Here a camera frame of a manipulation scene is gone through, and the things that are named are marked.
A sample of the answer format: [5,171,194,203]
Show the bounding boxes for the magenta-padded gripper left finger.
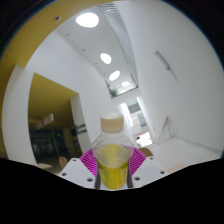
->
[59,148,100,190]

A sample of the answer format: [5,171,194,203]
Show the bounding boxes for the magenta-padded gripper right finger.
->
[126,147,167,189]

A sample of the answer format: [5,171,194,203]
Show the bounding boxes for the clear bottle with yellow drink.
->
[91,113,134,191]

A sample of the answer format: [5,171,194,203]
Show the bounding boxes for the small light wooden chair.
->
[58,156,69,169]

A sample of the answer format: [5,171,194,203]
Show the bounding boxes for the wooden bench table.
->
[34,162,53,170]

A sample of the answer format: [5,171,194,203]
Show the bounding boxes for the wooden stair handrail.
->
[161,116,174,141]

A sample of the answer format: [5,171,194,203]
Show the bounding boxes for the white hanging sign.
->
[35,113,55,130]

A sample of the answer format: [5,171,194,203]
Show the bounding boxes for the green balcony plant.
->
[108,87,119,99]

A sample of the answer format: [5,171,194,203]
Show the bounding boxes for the round ceiling lights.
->
[75,12,132,88]

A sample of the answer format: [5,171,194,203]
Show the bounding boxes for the long grey wall lamp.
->
[154,50,179,83]

